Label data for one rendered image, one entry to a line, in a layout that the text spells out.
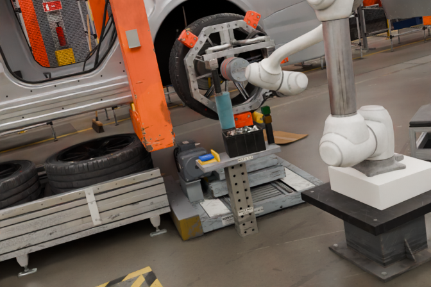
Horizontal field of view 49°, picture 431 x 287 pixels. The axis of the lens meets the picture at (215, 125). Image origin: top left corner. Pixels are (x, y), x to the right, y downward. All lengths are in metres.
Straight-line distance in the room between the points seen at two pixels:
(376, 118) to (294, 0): 1.55
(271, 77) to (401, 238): 0.89
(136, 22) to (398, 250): 1.67
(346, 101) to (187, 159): 1.26
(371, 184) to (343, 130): 0.27
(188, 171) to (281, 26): 1.21
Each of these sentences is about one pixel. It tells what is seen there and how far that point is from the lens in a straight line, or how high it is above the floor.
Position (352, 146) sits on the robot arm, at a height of 0.59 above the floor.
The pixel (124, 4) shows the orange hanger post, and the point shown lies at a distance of 2.56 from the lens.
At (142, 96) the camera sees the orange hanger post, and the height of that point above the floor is 0.83.
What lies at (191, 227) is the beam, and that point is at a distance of 2.70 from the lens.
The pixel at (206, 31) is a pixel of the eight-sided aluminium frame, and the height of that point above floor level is 1.10.
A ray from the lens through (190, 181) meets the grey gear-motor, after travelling 2.91.
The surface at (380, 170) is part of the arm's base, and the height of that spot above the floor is 0.42.
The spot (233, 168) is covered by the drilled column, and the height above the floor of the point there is 0.39.
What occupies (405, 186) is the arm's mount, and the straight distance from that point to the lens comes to 2.08.
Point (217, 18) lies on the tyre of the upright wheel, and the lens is 2.88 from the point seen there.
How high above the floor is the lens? 1.17
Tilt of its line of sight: 13 degrees down
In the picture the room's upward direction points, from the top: 11 degrees counter-clockwise
